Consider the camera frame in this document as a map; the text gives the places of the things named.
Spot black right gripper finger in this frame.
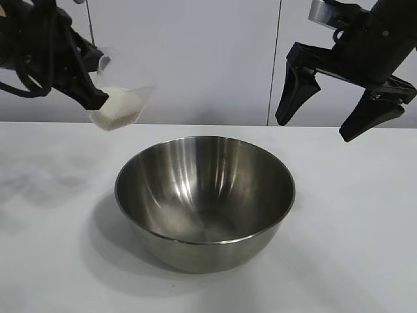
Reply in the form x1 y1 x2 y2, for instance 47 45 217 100
338 89 405 143
275 60 322 127

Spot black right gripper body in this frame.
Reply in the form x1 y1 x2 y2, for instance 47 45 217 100
286 0 417 105

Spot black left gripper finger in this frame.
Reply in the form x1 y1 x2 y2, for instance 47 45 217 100
66 27 109 110
79 40 111 72

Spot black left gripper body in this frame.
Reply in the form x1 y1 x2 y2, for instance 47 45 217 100
0 0 82 94

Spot white rice grains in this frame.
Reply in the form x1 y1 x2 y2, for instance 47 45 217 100
91 84 145 132

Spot clear plastic measuring cup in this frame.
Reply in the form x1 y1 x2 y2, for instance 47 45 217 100
87 45 158 132

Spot stainless steel mixing bowl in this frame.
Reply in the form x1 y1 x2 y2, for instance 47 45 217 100
113 135 297 274

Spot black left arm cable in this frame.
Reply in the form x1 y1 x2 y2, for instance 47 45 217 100
0 55 55 98

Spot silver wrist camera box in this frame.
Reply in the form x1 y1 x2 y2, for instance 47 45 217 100
309 0 341 25

